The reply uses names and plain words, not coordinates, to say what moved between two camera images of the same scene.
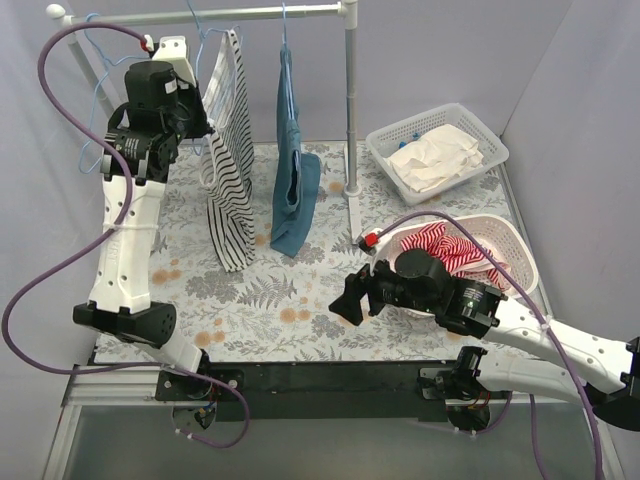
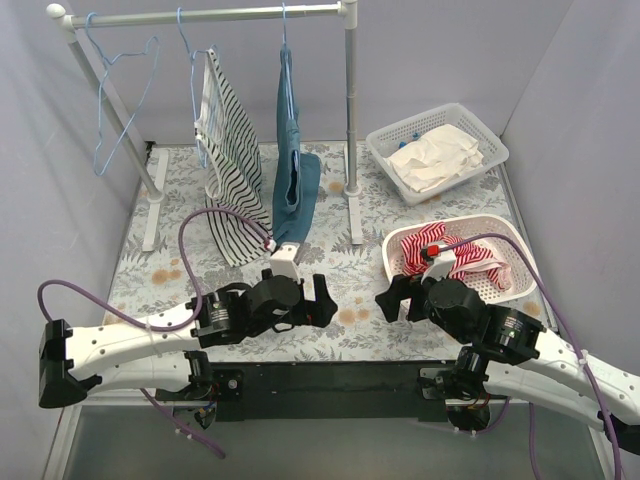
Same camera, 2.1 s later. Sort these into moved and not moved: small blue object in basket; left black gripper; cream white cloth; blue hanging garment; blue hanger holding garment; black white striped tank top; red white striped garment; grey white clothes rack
Moved: black white striped tank top; left black gripper
Not moved: small blue object in basket; blue hanging garment; red white striped garment; grey white clothes rack; blue hanger holding garment; cream white cloth
